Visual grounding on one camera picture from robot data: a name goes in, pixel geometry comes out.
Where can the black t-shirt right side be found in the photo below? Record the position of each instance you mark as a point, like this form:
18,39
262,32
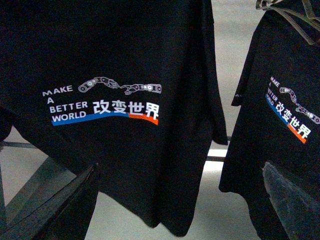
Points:
278,96

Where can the olive green clothes hanger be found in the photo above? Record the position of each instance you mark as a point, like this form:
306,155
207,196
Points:
309,17

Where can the dark rack side frame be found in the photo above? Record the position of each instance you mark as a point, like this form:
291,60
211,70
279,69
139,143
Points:
28,178

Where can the black printed t-shirt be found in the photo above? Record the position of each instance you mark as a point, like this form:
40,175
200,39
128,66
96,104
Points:
128,84

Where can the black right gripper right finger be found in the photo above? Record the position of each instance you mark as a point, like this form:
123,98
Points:
298,211

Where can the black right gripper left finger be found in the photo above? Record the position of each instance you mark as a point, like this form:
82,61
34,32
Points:
64,216

